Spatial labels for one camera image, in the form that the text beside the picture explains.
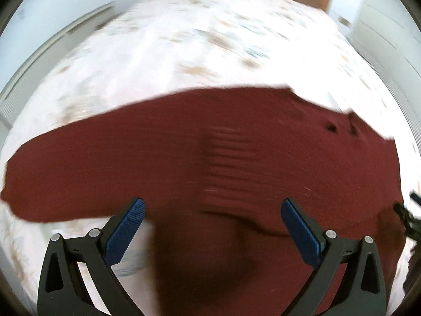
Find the pink floral bedspread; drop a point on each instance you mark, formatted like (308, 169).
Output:
(197, 39)

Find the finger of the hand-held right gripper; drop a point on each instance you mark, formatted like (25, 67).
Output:
(411, 223)
(415, 198)

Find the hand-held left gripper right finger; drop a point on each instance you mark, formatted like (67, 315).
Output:
(301, 230)

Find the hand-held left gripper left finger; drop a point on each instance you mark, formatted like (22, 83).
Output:
(126, 227)

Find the white wardrobe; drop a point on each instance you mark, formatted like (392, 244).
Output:
(378, 23)

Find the white low panelled cabinet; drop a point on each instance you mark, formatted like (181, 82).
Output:
(49, 46)

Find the dark red knitted sweater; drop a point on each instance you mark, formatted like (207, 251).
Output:
(230, 138)

